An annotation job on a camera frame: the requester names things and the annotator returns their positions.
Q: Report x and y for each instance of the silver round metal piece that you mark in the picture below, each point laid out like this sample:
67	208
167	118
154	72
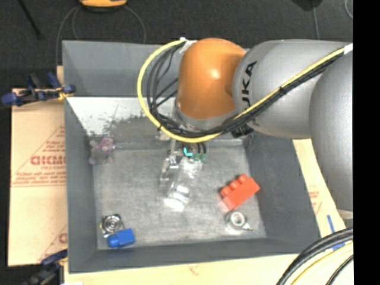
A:
111	224

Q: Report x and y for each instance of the red toy brick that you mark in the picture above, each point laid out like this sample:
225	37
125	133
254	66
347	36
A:
239	192

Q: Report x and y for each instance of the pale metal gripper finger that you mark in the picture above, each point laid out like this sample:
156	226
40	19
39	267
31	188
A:
185	186
169	171

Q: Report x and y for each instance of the brown cardboard board, red print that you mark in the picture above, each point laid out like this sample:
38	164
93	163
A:
35	135

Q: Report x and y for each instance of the grey metal bin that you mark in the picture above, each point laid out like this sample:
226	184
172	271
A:
133	194

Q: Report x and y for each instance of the clear purple toy figure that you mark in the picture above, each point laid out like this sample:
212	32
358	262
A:
102	150

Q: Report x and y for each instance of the blue plastic block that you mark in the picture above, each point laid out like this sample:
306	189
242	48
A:
121	238

